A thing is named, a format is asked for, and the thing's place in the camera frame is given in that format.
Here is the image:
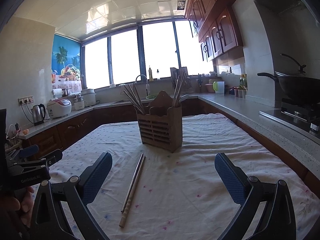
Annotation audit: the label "carved wooden chopstick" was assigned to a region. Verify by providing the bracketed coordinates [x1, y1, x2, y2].
[119, 155, 145, 229]

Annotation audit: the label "dark wooden chopstick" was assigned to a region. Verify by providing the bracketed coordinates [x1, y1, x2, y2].
[124, 84, 145, 115]

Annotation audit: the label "lone wooden chopstick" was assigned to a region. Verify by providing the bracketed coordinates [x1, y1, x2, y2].
[172, 71, 186, 107]

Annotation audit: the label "metal chopstick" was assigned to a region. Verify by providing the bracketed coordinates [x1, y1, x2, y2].
[120, 153, 144, 213]

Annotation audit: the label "person's left hand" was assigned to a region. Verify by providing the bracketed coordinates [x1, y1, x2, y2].
[1, 186, 34, 228]

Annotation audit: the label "steel electric kettle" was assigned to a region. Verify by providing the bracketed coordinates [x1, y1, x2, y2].
[31, 103, 46, 126]

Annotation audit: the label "white floral tablecloth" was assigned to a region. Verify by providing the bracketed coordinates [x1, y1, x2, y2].
[50, 114, 319, 239]

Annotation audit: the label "white red rice cooker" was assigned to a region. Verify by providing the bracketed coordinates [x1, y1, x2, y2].
[47, 98, 72, 119]

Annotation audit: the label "small white steamer pot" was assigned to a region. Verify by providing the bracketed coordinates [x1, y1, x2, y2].
[73, 94, 85, 111]

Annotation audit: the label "wooden utensil holder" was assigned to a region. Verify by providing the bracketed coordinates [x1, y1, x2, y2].
[136, 90, 183, 153]

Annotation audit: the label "gas stove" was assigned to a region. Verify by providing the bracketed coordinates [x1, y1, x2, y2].
[259, 99, 319, 144]

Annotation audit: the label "white green plastic jug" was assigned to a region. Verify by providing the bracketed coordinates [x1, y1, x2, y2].
[213, 81, 225, 94]

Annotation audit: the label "yellow oil bottle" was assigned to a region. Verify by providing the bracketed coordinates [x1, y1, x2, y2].
[239, 74, 247, 90]

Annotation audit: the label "metal spoon in holder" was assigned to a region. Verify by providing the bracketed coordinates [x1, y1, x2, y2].
[179, 94, 189, 103]

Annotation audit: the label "green colander in sink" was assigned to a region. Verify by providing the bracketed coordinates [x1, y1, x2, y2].
[146, 94, 158, 100]

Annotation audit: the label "tropical fruit poster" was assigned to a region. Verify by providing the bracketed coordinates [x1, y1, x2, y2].
[52, 34, 82, 93]

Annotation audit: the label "curved sink faucet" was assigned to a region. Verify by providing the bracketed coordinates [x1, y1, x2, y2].
[135, 74, 150, 96]

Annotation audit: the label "dish drying rack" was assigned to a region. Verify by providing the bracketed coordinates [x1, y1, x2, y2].
[170, 66, 194, 93]

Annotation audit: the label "black wok with lid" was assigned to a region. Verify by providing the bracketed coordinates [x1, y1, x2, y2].
[257, 53, 320, 106]

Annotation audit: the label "dish soap bottle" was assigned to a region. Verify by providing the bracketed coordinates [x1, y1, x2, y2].
[148, 67, 153, 82]

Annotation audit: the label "wall power socket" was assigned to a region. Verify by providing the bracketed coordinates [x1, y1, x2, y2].
[18, 95, 34, 106]

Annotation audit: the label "upper wooden wall cabinets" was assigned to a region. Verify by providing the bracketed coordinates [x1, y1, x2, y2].
[185, 0, 243, 61]

